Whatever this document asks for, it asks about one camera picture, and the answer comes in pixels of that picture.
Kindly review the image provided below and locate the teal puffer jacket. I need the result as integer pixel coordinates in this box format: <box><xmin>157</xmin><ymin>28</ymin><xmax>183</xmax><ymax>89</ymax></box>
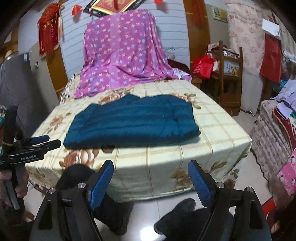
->
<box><xmin>63</xmin><ymin>94</ymin><xmax>201</xmax><ymax>149</ymax></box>

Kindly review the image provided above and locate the pile of clothes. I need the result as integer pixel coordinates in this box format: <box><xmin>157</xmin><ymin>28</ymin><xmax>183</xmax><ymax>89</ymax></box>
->
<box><xmin>251</xmin><ymin>79</ymin><xmax>295</xmax><ymax>182</ymax></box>

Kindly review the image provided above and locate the left hand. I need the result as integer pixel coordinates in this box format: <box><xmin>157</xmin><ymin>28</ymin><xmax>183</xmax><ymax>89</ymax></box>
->
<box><xmin>0</xmin><ymin>168</ymin><xmax>29</xmax><ymax>206</ymax></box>

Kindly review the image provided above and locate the left black shoe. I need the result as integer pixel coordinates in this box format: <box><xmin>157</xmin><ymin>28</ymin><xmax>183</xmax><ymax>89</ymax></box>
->
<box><xmin>56</xmin><ymin>164</ymin><xmax>133</xmax><ymax>236</ymax></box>

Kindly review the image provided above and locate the black shoe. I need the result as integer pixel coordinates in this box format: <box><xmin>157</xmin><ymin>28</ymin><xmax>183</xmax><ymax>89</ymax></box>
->
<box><xmin>154</xmin><ymin>198</ymin><xmax>196</xmax><ymax>237</ymax></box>
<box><xmin>56</xmin><ymin>164</ymin><xmax>133</xmax><ymax>236</ymax></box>

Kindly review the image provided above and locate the right black shoe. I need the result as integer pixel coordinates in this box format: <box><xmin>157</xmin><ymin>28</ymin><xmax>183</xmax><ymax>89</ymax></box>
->
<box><xmin>154</xmin><ymin>198</ymin><xmax>196</xmax><ymax>237</ymax></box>

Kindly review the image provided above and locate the pink patterned cloth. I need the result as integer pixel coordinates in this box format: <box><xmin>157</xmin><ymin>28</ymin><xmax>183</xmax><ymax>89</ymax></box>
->
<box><xmin>277</xmin><ymin>149</ymin><xmax>296</xmax><ymax>196</ymax></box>

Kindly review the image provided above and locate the grey cabinet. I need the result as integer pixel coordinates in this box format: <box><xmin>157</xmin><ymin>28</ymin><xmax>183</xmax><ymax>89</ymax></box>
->
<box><xmin>1</xmin><ymin>51</ymin><xmax>59</xmax><ymax>137</ymax></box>

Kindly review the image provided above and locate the cream floral bed sheet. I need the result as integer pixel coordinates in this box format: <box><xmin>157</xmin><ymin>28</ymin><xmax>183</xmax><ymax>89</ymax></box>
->
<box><xmin>26</xmin><ymin>79</ymin><xmax>252</xmax><ymax>202</ymax></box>

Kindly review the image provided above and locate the red hanging banner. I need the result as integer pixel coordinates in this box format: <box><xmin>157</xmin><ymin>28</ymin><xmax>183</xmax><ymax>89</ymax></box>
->
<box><xmin>37</xmin><ymin>3</ymin><xmax>63</xmax><ymax>58</ymax></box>

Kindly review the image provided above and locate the wooden chair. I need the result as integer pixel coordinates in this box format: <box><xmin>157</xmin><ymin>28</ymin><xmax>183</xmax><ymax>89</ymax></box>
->
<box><xmin>209</xmin><ymin>41</ymin><xmax>243</xmax><ymax>116</ymax></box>

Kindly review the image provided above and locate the purple floral cloth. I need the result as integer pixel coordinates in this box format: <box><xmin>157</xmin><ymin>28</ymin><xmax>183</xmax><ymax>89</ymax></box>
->
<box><xmin>74</xmin><ymin>9</ymin><xmax>192</xmax><ymax>99</ymax></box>

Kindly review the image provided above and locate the red hanging garment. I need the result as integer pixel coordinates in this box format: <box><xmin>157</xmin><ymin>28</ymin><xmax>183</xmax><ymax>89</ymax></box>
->
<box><xmin>260</xmin><ymin>34</ymin><xmax>281</xmax><ymax>83</ymax></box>

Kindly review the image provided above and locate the red shopping bag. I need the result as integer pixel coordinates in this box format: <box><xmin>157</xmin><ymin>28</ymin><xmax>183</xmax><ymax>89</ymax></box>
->
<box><xmin>192</xmin><ymin>52</ymin><xmax>215</xmax><ymax>79</ymax></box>

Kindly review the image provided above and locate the framed picture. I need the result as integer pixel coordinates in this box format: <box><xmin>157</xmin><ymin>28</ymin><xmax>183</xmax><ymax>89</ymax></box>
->
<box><xmin>83</xmin><ymin>0</ymin><xmax>144</xmax><ymax>18</ymax></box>

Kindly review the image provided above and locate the floral pink curtain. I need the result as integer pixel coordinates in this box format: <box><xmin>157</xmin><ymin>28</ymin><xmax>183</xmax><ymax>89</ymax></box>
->
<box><xmin>224</xmin><ymin>1</ymin><xmax>265</xmax><ymax>73</ymax></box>

